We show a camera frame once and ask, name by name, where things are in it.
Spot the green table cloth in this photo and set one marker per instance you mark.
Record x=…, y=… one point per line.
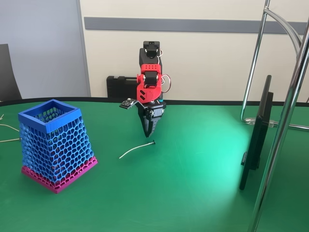
x=169, y=193

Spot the blue and magenta lattice basket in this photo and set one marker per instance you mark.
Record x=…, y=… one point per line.
x=60, y=145

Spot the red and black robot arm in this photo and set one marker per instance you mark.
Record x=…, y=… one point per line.
x=148, y=94

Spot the chrome tube stand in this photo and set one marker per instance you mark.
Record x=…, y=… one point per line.
x=275, y=154

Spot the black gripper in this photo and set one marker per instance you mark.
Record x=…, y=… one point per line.
x=151, y=116

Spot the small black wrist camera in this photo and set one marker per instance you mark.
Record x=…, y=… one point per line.
x=127, y=103

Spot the black plastic case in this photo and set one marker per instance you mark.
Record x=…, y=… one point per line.
x=116, y=87

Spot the grey wall rail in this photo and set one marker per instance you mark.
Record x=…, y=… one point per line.
x=193, y=24

